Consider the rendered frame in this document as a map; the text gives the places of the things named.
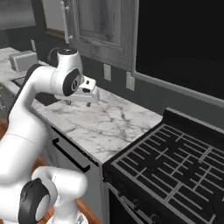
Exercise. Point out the dark curved tap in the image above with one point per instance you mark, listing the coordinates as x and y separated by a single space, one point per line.
52 54

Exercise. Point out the grey toaster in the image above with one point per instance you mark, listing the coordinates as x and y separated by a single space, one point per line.
23 60

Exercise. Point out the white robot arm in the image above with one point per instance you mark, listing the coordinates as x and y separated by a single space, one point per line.
20 137

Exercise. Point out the dark sink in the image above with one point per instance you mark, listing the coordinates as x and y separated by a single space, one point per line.
46 98

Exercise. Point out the black stove with grey grates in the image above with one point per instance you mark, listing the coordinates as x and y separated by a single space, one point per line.
169 163

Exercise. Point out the white wall socket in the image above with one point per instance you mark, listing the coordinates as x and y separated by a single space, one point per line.
107 72
33 45
130 80

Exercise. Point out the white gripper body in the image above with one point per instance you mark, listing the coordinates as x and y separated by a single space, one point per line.
84 96

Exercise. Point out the grey wooden cupboard door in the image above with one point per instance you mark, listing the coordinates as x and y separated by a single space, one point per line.
102 29

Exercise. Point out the grey wall cupboard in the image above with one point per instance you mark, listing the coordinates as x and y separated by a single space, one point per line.
16 13

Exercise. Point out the window with brown sill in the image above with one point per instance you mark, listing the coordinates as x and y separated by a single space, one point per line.
54 16

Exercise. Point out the dark base cupboard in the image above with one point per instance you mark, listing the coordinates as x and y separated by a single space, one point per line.
5 99

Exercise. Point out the black microwave oven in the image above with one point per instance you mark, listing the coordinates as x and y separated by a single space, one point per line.
180 40

